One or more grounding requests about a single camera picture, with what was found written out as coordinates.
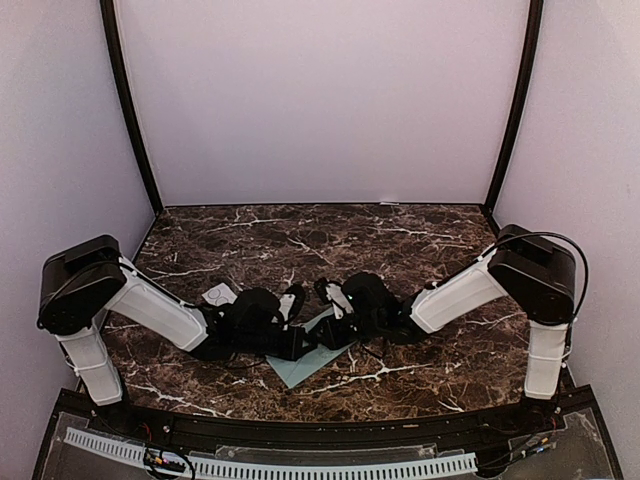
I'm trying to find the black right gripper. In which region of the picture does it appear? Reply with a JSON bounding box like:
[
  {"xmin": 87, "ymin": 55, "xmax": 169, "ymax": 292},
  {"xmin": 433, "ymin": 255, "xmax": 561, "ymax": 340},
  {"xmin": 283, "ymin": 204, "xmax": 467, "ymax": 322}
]
[{"xmin": 309, "ymin": 313, "xmax": 383, "ymax": 351}]

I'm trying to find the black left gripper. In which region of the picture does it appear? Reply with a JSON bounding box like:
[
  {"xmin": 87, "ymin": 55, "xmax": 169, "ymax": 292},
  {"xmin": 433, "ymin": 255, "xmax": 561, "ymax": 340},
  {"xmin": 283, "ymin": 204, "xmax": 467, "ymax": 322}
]
[{"xmin": 236, "ymin": 324, "xmax": 316, "ymax": 361}]

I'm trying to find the light blue paper envelope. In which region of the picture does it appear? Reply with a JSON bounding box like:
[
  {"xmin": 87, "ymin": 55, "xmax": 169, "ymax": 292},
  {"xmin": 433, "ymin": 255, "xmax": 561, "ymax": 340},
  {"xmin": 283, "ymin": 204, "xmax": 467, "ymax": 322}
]
[{"xmin": 264, "ymin": 307, "xmax": 354, "ymax": 389}]

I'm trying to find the white sticker seal sheet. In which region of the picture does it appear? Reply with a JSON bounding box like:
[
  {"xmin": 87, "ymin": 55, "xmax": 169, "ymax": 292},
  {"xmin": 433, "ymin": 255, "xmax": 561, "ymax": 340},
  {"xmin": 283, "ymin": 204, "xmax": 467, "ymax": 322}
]
[{"xmin": 202, "ymin": 283, "xmax": 237, "ymax": 306}]

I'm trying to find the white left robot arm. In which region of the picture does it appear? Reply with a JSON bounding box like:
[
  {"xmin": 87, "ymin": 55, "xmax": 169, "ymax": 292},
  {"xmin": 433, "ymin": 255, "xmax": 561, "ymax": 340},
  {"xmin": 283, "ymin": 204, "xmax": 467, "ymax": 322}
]
[{"xmin": 37, "ymin": 235, "xmax": 316, "ymax": 436}]

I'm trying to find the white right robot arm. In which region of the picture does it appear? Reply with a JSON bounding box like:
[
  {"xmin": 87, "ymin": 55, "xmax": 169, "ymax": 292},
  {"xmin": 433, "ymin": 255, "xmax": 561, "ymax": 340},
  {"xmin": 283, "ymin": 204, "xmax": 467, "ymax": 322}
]
[{"xmin": 310, "ymin": 224, "xmax": 584, "ymax": 434}]

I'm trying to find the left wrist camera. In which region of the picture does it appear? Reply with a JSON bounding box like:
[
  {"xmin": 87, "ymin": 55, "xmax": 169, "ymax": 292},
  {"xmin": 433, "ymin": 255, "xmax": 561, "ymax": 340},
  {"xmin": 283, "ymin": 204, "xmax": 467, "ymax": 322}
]
[{"xmin": 277, "ymin": 283, "xmax": 306, "ymax": 325}]

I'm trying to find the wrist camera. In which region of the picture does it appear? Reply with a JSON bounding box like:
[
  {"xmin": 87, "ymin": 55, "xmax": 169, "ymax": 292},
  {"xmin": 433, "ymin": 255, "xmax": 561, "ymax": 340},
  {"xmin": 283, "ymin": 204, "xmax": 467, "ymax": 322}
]
[
  {"xmin": 313, "ymin": 277, "xmax": 354, "ymax": 320},
  {"xmin": 277, "ymin": 283, "xmax": 306, "ymax": 325}
]

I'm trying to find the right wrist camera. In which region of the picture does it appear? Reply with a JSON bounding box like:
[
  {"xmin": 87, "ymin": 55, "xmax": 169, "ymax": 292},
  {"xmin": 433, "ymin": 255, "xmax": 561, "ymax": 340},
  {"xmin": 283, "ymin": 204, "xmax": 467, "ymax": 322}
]
[{"xmin": 313, "ymin": 277, "xmax": 354, "ymax": 320}]

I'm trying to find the white slotted cable duct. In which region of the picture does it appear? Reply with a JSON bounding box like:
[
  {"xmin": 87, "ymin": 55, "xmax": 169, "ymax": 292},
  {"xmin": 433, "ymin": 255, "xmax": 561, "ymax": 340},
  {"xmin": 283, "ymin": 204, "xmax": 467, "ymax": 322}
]
[{"xmin": 64, "ymin": 427, "xmax": 477, "ymax": 479}]

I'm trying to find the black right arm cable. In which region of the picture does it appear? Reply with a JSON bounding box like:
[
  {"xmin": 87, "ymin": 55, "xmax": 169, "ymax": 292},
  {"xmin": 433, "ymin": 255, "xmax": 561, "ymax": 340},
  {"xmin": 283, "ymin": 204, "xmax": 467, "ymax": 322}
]
[{"xmin": 479, "ymin": 230, "xmax": 590, "ymax": 326}]

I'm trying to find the black front rail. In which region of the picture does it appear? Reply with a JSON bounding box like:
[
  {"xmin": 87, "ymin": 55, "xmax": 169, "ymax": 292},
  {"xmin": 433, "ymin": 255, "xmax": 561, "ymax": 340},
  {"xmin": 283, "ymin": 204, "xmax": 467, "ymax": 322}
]
[{"xmin": 108, "ymin": 386, "xmax": 595, "ymax": 450}]

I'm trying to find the black left corner post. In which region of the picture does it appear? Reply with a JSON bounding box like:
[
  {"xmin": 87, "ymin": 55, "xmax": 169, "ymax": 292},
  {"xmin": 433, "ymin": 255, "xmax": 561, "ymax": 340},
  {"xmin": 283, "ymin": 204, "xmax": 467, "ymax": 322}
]
[{"xmin": 99, "ymin": 0, "xmax": 164, "ymax": 216}]

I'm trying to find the black corner post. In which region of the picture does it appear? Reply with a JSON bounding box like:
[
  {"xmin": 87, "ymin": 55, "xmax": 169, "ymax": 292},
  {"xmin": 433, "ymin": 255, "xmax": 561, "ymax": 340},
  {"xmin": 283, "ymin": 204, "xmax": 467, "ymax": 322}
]
[
  {"xmin": 99, "ymin": 0, "xmax": 164, "ymax": 216},
  {"xmin": 482, "ymin": 0, "xmax": 544, "ymax": 219}
]

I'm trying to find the black right corner post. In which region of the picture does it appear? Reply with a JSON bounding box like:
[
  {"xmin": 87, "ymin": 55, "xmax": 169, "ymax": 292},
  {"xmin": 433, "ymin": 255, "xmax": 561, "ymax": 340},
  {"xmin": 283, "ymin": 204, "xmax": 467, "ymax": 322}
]
[{"xmin": 482, "ymin": 0, "xmax": 544, "ymax": 219}]

